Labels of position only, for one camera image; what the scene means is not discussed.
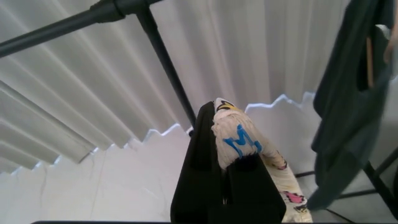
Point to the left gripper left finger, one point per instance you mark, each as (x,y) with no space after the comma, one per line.
(199,180)

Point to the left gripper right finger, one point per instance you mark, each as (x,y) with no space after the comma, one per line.
(255,193)

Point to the cream printed garment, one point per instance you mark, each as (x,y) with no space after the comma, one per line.
(236,130)

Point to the dark grey shirt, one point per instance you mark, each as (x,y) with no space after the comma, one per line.
(342,124)

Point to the pink clothes hanger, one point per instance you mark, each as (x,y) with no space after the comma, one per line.
(369,62)

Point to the black clothes rack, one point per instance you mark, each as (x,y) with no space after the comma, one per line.
(161,56)

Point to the white curtain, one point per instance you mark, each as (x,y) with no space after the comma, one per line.
(233,46)

